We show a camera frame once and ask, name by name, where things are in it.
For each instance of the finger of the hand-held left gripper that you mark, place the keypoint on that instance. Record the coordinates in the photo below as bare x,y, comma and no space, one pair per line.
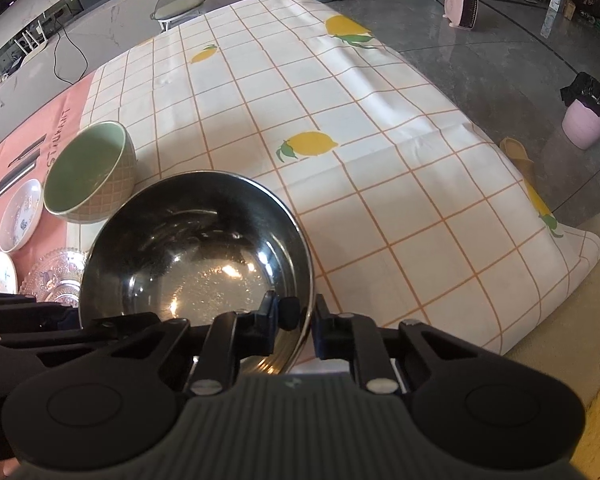
5,312
10,345

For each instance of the clear glass plate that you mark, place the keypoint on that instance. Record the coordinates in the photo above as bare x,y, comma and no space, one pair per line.
55,275

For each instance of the pink waste bin black bag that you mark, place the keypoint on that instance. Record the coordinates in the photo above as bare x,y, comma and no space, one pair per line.
582,125

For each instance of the white deep plate with stickers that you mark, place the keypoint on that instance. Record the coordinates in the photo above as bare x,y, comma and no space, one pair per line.
22,215

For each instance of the grey cushioned stool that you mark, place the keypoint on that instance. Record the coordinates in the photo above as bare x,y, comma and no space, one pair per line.
180,2

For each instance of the stainless steel bowl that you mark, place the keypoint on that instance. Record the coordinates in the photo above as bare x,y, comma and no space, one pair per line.
180,240

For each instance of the green ceramic bowl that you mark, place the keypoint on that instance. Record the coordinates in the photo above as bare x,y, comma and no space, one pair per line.
80,175

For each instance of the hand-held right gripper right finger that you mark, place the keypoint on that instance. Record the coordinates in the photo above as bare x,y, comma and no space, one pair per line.
322,332

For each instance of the grey marble counter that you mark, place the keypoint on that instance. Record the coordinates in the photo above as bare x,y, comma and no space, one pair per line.
105,20

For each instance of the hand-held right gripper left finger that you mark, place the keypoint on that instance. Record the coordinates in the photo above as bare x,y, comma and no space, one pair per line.
265,330

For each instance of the beige slipper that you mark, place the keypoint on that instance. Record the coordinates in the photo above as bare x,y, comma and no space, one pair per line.
515,152

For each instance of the pink space heater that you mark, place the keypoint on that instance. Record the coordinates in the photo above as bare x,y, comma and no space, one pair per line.
460,5

